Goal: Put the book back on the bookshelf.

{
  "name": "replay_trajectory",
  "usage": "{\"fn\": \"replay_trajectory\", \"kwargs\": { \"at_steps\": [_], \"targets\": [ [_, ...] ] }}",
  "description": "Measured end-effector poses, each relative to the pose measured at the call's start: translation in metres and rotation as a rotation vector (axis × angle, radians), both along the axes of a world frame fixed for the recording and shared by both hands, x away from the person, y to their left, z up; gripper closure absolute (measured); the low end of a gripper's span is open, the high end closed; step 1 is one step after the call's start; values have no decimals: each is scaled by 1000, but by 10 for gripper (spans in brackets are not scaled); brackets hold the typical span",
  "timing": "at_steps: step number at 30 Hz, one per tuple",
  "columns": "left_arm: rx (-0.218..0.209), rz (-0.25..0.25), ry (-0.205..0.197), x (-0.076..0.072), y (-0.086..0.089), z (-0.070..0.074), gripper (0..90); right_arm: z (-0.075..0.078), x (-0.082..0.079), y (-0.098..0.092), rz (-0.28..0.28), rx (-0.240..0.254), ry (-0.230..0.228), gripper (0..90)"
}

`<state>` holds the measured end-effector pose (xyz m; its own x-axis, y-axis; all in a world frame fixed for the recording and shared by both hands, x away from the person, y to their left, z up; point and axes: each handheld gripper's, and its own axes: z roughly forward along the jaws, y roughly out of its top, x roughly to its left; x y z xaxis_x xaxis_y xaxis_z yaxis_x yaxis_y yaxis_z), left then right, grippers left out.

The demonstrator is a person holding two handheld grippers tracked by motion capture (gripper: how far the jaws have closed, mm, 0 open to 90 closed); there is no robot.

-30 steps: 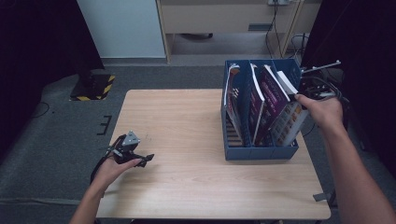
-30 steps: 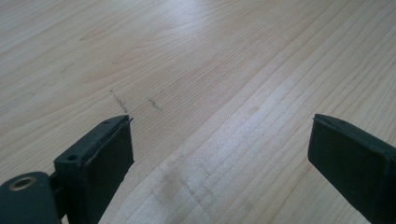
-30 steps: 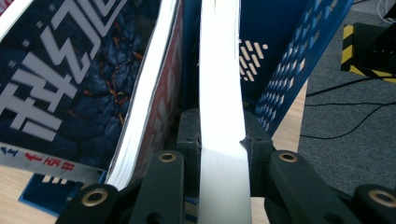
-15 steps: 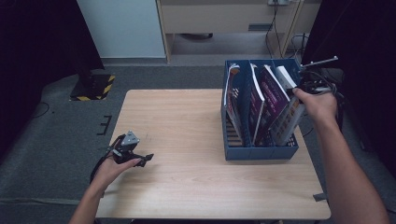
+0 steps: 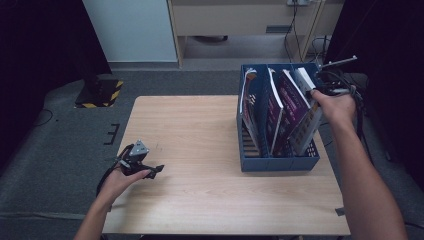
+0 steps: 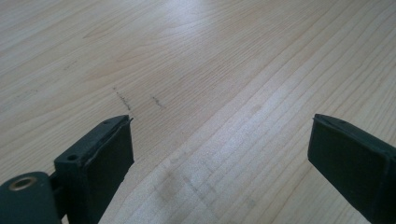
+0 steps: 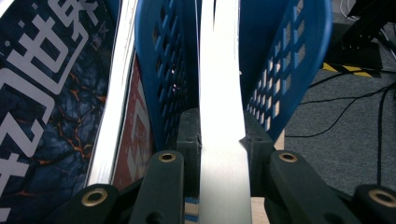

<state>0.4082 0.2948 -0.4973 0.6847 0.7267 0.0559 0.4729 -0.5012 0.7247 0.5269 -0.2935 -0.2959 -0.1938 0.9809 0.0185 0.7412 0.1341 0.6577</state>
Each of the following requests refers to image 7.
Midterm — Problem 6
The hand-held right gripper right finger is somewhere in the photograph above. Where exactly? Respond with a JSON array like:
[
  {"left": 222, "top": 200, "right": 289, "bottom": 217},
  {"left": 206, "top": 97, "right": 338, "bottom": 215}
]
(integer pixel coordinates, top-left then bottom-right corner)
[{"left": 239, "top": 111, "right": 275, "bottom": 197}]

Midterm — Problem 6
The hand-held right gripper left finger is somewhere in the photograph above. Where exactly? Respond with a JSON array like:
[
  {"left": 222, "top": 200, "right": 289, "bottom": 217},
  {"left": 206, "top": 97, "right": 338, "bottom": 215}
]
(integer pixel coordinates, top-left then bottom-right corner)
[{"left": 177, "top": 107, "right": 202, "bottom": 198}]

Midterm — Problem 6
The white magazine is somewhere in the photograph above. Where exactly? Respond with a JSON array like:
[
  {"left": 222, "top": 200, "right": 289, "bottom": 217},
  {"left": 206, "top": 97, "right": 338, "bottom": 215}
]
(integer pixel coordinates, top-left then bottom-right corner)
[{"left": 197, "top": 0, "right": 254, "bottom": 224}]

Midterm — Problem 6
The purple magazine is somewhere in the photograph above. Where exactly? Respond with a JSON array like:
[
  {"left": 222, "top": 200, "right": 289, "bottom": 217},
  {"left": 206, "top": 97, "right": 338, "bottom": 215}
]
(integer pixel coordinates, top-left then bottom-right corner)
[
  {"left": 0, "top": 0, "right": 122, "bottom": 224},
  {"left": 86, "top": 0, "right": 156, "bottom": 191}
]

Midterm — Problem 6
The blue file rack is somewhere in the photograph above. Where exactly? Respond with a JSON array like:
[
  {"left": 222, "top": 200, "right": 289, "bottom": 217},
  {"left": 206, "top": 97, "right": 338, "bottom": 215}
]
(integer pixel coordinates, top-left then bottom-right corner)
[{"left": 134, "top": 0, "right": 333, "bottom": 224}]

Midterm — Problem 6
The yellow striped black stand base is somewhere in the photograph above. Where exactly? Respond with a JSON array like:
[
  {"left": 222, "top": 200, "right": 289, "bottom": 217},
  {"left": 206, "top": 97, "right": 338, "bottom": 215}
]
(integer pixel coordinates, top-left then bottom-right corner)
[{"left": 321, "top": 0, "right": 396, "bottom": 79}]

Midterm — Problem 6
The black floor cable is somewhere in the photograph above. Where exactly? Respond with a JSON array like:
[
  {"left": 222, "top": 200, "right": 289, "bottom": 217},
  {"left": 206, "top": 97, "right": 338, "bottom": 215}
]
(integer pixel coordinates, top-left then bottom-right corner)
[
  {"left": 285, "top": 83, "right": 396, "bottom": 138},
  {"left": 300, "top": 88, "right": 396, "bottom": 105},
  {"left": 375, "top": 85, "right": 389, "bottom": 187}
]

